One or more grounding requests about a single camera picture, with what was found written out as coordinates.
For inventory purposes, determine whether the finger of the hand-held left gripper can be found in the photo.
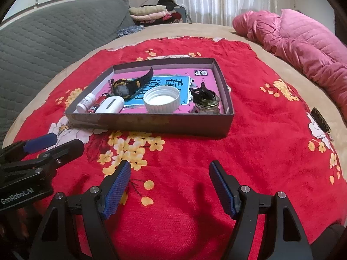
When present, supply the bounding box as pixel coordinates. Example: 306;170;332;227
0;134;58;164
0;139;85;188

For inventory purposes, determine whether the pile of folded clothes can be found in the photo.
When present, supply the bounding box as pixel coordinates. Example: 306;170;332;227
128;0;190;28

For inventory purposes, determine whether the blue patterned cloth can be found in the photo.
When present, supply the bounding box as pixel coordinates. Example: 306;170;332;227
116;25;146;39

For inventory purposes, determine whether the white earbuds case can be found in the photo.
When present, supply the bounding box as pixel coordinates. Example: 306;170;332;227
95;96;125;113

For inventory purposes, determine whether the red lighter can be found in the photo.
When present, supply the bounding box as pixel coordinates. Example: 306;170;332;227
87;93;110;113

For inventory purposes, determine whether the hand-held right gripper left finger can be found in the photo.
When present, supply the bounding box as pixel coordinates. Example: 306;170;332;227
28;160;132;260

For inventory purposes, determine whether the beige bed cover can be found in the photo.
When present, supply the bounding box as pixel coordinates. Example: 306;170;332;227
0;23;347;223

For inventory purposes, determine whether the dark patterned tag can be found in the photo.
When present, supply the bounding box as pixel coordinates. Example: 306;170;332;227
311;107;334;142

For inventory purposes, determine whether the white pill bottle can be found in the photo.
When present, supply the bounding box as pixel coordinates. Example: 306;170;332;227
76;93;96;114

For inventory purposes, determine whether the black hair clip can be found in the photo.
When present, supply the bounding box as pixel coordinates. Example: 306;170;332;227
189;83;216;103

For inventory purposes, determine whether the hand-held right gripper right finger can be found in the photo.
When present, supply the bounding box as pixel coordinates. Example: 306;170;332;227
209;160;312;260

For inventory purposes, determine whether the white ribbed bottle cap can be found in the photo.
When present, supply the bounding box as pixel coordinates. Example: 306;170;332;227
143;87;181;113

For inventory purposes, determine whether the white curtain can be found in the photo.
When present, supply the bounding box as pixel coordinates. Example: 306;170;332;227
171;0;286;28

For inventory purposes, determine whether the grey cardboard box tray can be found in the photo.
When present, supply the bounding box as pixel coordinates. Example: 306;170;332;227
64;57;235;138

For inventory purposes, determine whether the pink and blue book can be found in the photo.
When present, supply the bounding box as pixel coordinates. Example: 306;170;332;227
95;68;226;114

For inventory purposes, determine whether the grey quilted sofa cover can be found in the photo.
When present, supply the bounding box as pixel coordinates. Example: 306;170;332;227
0;0;135;141

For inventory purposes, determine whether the red floral blanket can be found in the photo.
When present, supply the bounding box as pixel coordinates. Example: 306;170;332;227
11;36;343;260

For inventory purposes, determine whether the black and yellow wristwatch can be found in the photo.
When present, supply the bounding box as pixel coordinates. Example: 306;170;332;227
111;68;154;101

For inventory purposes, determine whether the pink quilted duvet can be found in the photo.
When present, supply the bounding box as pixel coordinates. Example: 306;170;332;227
232;9;347;106

